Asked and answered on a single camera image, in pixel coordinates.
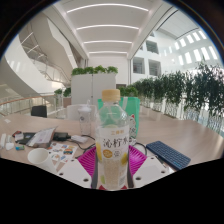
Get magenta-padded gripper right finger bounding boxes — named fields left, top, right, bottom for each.
left=127, top=143, right=172, bottom=190

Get black chair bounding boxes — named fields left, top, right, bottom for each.
left=30, top=104, right=49, bottom=119

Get white mug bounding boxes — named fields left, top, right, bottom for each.
left=27, top=147, right=58, bottom=175

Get row of potted trees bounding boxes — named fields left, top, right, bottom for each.
left=123, top=60, right=224, bottom=135

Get black power bank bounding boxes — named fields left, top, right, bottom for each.
left=52, top=131, right=70, bottom=141

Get small clear bottle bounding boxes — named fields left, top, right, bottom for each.
left=77, top=105, right=93, bottom=136

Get ceiling light strips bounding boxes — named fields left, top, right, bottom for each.
left=66, top=2, right=150, bottom=55

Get dark blue flat keyboard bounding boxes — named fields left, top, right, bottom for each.
left=145, top=140, right=192, bottom=171

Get clear drink bottle yellow cap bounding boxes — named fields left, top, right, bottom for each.
left=94, top=88, right=131, bottom=192

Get small potted plants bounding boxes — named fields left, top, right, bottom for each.
left=53, top=86, right=73, bottom=109

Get white planter with green plants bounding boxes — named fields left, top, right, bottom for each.
left=70, top=65, right=119, bottom=106

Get white charger block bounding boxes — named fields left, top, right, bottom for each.
left=0, top=133, right=8, bottom=150

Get small white device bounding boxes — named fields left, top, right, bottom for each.
left=4, top=141, right=16, bottom=152

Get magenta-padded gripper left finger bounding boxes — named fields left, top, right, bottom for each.
left=55, top=145, right=100, bottom=190

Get printed booklet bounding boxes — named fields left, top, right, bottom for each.
left=25, top=126, right=58, bottom=149

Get thin black cable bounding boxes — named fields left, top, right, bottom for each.
left=74, top=134, right=98, bottom=152

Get white adapter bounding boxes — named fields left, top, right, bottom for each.
left=70, top=134, right=90, bottom=145

